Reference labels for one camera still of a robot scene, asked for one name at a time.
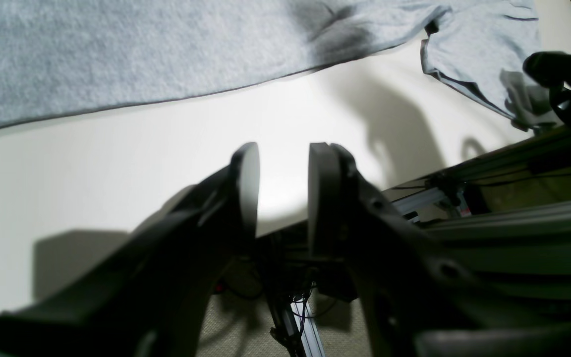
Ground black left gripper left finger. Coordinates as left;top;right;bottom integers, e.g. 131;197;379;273
0;142;260;357

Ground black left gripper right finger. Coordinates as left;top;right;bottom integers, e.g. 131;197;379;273
308;143;571;357

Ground grey T-shirt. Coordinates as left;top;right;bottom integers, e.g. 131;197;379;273
0;0;542;129

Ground aluminium frame rail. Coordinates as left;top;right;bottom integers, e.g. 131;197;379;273
266;129;571;357

